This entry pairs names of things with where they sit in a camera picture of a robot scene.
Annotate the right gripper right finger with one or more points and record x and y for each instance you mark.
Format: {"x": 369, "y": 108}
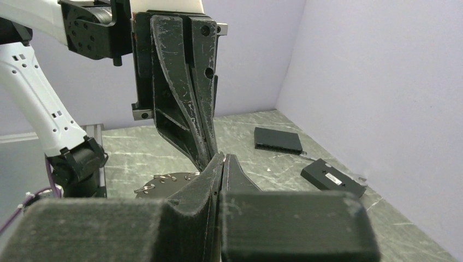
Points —
{"x": 261, "y": 225}

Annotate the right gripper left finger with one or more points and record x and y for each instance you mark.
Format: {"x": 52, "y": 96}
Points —
{"x": 181, "y": 227}

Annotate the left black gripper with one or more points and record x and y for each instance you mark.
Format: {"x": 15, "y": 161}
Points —
{"x": 175, "y": 53}

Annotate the large metal keyring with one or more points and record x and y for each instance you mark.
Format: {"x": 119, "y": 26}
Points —
{"x": 164, "y": 185}

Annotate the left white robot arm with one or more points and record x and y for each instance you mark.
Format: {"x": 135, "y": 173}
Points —
{"x": 92, "y": 29}

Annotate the black flat box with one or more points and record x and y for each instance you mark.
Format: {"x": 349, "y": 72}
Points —
{"x": 277, "y": 141}

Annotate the black box with label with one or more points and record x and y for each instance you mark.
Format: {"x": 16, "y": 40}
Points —
{"x": 324, "y": 176}

